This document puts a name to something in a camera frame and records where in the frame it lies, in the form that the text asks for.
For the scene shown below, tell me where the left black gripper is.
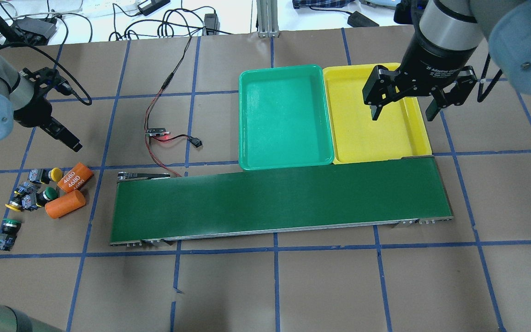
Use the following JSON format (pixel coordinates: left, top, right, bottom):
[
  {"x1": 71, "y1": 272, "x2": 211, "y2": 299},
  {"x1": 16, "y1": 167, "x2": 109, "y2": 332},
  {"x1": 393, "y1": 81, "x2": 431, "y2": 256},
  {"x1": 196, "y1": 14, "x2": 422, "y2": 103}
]
[{"x1": 14, "y1": 67, "x2": 83, "y2": 153}]

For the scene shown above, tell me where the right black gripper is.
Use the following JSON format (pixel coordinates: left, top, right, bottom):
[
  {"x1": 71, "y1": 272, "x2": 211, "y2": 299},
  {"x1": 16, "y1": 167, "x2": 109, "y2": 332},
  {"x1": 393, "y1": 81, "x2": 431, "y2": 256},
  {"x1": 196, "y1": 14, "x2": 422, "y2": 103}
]
[{"x1": 362, "y1": 33, "x2": 477, "y2": 122}]

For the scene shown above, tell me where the orange cylinder with 4680 label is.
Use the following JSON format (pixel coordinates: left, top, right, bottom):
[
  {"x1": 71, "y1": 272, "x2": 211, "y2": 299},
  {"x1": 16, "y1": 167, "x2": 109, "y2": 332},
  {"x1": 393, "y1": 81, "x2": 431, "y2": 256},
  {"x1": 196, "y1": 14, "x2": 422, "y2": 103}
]
[{"x1": 57, "y1": 162, "x2": 94, "y2": 193}]

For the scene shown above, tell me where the yellow push button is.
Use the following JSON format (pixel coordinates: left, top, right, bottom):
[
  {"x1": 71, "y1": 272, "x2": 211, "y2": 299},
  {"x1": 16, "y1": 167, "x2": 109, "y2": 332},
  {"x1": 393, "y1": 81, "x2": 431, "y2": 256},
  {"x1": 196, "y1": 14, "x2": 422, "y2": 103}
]
[
  {"x1": 27, "y1": 167, "x2": 65, "y2": 184},
  {"x1": 5, "y1": 181, "x2": 41, "y2": 212}
]

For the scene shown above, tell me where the plain orange cylinder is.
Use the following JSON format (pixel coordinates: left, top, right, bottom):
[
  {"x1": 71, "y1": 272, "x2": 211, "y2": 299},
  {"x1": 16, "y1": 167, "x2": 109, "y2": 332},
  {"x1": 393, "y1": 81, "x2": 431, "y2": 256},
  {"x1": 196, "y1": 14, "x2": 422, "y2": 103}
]
[{"x1": 44, "y1": 190, "x2": 86, "y2": 219}]

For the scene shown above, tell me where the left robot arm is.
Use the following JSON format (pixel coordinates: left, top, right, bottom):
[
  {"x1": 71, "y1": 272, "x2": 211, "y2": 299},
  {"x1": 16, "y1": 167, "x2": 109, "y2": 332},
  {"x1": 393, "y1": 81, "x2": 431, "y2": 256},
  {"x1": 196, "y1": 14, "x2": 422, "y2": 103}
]
[{"x1": 0, "y1": 46, "x2": 82, "y2": 152}]

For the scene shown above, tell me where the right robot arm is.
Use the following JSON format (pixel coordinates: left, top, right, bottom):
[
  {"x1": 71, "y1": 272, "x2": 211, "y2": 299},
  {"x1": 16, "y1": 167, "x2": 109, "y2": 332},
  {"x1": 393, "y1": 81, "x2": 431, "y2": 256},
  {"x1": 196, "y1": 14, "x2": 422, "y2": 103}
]
[{"x1": 362, "y1": 0, "x2": 531, "y2": 121}]

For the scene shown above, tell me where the yellow plastic tray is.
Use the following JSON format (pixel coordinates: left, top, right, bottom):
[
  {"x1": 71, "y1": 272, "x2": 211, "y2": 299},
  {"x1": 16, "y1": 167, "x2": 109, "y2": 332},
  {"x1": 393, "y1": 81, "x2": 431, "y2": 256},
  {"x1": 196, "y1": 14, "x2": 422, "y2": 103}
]
[{"x1": 323, "y1": 64, "x2": 433, "y2": 165}]

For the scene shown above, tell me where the green push button middle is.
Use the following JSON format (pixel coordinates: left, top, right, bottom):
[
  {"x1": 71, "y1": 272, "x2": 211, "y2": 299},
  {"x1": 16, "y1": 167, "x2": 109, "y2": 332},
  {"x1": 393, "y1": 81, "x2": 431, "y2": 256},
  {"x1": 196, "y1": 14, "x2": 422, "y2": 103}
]
[{"x1": 21, "y1": 187, "x2": 59, "y2": 211}]

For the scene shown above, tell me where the small controller circuit board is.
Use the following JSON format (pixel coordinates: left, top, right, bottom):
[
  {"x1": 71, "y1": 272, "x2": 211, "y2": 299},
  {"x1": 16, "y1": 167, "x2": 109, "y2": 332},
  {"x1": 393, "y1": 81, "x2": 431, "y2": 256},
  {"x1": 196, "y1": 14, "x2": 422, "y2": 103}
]
[{"x1": 145, "y1": 127, "x2": 170, "y2": 136}]

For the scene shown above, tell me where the black power adapter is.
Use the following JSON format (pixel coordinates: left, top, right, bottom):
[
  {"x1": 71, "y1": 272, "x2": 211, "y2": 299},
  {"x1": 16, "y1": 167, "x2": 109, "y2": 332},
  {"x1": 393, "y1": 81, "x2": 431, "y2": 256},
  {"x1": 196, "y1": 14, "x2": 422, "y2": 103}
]
[{"x1": 347, "y1": 11, "x2": 379, "y2": 28}]

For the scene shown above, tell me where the green conveyor belt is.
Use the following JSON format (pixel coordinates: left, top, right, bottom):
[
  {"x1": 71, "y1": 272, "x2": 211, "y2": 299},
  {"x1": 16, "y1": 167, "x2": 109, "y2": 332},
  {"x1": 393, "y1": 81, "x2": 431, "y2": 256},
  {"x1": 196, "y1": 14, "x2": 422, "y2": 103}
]
[{"x1": 109, "y1": 157, "x2": 454, "y2": 246}]

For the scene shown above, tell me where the green push button separate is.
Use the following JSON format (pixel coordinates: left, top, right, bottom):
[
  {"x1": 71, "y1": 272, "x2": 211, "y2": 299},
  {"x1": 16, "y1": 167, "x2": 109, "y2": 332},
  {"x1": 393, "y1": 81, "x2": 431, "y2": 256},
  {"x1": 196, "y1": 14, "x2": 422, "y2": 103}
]
[{"x1": 0, "y1": 219, "x2": 23, "y2": 251}]

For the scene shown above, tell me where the green plastic tray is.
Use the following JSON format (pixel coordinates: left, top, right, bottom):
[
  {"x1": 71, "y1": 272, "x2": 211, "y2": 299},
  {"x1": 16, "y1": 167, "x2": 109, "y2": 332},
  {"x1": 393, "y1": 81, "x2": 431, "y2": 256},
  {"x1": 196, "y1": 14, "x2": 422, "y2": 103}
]
[{"x1": 238, "y1": 64, "x2": 334, "y2": 172}]

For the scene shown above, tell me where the red black power cable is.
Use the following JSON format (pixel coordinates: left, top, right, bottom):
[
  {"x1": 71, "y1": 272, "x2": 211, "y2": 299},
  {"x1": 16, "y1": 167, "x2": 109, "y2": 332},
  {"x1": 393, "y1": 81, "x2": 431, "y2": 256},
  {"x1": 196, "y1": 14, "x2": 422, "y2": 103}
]
[{"x1": 145, "y1": 35, "x2": 204, "y2": 178}]

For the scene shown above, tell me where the aluminium frame post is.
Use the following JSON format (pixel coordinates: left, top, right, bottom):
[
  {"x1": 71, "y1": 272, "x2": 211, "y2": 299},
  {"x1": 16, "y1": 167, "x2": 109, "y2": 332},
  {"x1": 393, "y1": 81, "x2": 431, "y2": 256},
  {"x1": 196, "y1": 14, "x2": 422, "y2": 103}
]
[{"x1": 256, "y1": 0, "x2": 280, "y2": 38}]

